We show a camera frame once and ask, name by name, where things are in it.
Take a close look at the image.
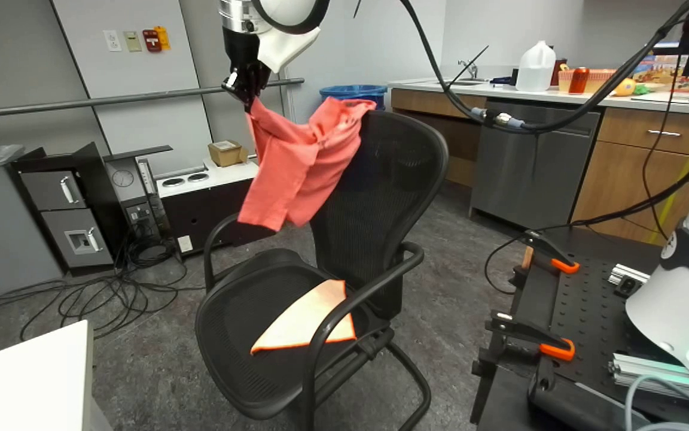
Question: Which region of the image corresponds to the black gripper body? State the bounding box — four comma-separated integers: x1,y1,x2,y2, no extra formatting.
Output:
222,28,273,104

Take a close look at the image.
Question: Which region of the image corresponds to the orange sweatshirt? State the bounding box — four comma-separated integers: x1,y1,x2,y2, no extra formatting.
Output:
234,95,379,234

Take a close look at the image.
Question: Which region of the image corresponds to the black mesh office chair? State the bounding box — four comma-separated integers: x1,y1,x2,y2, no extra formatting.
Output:
193,111,453,431

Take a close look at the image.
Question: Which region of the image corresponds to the small cardboard box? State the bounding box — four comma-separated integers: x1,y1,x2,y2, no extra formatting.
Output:
209,140,248,167

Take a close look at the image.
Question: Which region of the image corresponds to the red fire alarm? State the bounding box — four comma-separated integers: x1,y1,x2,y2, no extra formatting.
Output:
142,23,172,56

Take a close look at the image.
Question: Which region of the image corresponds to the low white-topped bench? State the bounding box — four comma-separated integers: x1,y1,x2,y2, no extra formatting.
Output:
150,155,279,258

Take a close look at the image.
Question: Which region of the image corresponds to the blue recycling bin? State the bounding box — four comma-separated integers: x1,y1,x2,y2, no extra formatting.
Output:
318,83,389,108

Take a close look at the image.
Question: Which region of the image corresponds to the black hand truck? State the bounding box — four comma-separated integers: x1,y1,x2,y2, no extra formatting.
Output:
103,144,181,270

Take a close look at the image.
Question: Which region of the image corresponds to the dark filing cabinet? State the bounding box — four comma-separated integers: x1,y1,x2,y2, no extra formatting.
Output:
13,141,125,274

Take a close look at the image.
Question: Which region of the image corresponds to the chrome sink faucet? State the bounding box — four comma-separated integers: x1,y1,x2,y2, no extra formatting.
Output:
455,58,483,83

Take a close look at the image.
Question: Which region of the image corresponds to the orange seat cushion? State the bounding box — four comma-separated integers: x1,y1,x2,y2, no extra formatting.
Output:
246,276,361,358

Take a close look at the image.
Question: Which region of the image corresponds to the black object beside sink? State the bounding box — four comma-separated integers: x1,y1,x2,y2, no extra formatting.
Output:
489,70,520,88

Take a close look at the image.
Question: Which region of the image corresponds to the grey metal cabinet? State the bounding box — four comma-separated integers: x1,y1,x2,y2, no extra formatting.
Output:
0,141,64,298

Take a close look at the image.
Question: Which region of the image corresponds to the white plastic jug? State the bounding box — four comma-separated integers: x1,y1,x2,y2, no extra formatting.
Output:
517,41,558,91

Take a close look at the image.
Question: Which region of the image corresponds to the stainless steel dishwasher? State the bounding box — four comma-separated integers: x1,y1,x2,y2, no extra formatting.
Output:
470,98,605,234

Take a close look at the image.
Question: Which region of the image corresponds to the red cup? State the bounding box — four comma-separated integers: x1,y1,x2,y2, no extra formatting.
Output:
568,68,594,95

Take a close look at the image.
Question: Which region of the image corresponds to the orange container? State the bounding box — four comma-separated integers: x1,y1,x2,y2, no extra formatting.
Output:
581,68,630,95

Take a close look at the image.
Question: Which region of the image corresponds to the white table with grey legs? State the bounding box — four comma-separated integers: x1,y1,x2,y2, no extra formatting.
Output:
0,319,115,431

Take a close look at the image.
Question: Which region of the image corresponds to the yellow fruit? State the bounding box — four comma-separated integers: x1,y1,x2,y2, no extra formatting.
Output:
607,76,638,98

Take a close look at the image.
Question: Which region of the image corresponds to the wooden counter cabinet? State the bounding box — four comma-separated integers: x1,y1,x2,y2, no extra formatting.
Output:
389,76,689,249

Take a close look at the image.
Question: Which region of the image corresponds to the black perforated robot table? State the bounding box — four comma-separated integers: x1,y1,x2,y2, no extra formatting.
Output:
470,225,689,431

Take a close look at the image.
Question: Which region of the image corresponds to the small grey metal block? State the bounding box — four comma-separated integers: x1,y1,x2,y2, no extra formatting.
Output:
605,261,650,295

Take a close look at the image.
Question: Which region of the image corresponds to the grey wall handrail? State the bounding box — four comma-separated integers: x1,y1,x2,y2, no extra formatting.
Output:
0,76,307,123

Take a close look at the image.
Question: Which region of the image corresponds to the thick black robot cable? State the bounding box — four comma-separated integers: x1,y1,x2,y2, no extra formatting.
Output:
394,0,689,137

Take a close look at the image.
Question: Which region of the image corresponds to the black floor cable bundle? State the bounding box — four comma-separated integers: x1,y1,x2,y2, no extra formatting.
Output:
0,253,191,346

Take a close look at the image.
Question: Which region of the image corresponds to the thin black looped cable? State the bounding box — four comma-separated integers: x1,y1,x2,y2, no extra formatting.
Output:
480,237,527,295

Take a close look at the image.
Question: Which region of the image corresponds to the black orange-handled bar clamp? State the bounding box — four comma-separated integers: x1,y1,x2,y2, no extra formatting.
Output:
517,229,584,277
486,311,580,366

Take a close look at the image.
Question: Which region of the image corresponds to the silver aluminium rail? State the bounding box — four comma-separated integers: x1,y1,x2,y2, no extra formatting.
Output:
607,350,689,404

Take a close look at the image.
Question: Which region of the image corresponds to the grey corrugated hose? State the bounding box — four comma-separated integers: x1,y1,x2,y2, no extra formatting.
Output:
620,374,689,431

